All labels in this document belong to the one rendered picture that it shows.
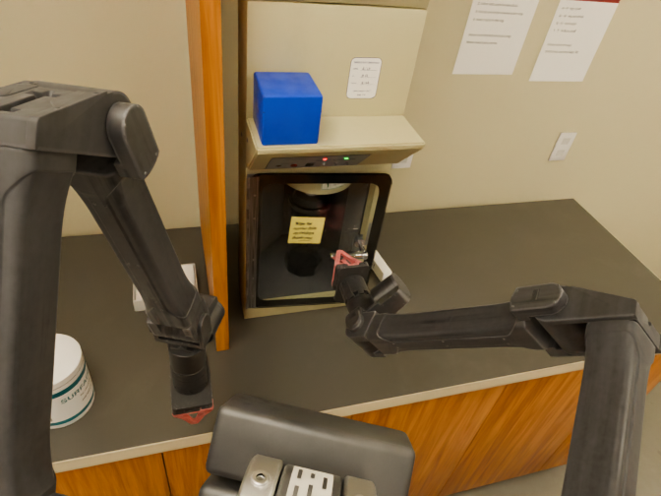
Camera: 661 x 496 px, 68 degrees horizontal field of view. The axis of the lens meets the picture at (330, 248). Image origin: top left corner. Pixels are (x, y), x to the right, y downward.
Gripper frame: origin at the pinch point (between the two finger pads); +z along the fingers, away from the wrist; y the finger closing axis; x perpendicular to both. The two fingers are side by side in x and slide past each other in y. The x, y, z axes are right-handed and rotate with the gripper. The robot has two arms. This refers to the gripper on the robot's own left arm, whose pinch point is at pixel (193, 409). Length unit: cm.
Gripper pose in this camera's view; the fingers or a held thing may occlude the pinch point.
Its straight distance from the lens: 97.9
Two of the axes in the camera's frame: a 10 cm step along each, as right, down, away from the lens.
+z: -1.2, 7.6, 6.4
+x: -9.6, 0.8, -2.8
